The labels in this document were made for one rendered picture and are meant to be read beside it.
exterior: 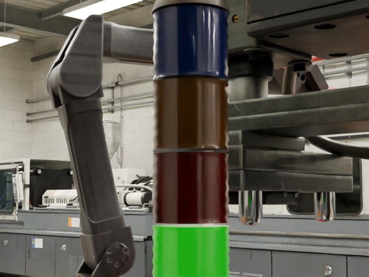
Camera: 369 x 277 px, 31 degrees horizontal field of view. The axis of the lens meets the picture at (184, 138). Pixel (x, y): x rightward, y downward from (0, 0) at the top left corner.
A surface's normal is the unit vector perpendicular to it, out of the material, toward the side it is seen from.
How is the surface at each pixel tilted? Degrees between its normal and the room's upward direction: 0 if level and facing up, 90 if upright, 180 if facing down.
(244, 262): 90
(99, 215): 78
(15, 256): 90
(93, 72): 90
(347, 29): 180
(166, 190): 104
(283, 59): 180
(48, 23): 90
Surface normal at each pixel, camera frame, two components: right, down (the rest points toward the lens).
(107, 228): 0.36, -0.07
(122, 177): -0.71, -0.07
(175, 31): -0.38, 0.16
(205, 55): 0.36, 0.16
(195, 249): 0.11, -0.33
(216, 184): 0.58, -0.32
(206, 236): 0.36, -0.33
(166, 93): -0.60, 0.17
